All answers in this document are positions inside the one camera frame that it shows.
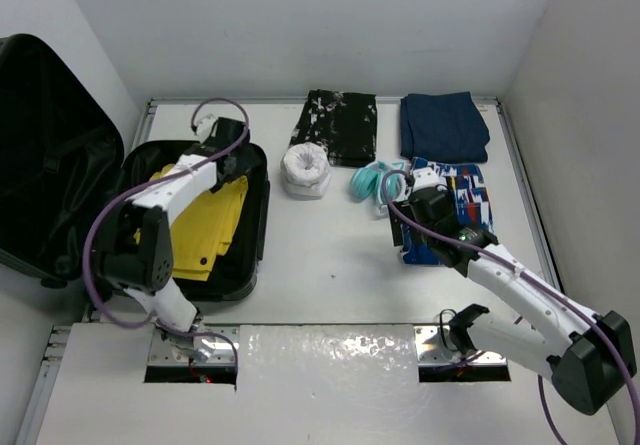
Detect blue white patterned shorts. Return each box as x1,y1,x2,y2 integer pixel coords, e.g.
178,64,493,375
399,157,494,266

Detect navy garment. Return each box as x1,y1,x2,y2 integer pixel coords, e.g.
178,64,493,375
400,92,491,164

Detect yellow pants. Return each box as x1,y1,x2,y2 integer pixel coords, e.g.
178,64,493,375
133,163,250,282

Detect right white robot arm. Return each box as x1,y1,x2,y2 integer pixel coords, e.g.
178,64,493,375
390,186,637,415

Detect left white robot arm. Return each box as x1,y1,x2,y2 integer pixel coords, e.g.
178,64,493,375
82,120,249,336

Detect teal cat-ear headphones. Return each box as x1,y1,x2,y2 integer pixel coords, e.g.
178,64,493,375
349,161,407,216

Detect white rolled cloth bundle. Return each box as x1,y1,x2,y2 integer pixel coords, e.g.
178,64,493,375
280,142,332,200

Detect black white patterned garment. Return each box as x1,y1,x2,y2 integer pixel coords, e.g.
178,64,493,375
289,89,378,168

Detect black open suitcase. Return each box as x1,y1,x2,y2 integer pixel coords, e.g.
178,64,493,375
1,34,270,302

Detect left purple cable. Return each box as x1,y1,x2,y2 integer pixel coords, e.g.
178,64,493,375
82,96,251,366

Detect purple cable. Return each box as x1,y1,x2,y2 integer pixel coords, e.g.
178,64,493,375
82,96,251,366
381,169,640,445

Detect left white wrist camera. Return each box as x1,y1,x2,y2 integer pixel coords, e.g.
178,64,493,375
192,114,217,142

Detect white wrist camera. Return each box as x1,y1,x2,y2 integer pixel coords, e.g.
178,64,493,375
406,167,446,193
192,114,217,142

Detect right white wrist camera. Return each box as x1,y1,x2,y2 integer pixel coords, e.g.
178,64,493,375
406,167,446,193

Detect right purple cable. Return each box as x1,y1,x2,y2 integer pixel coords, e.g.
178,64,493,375
381,169,640,445

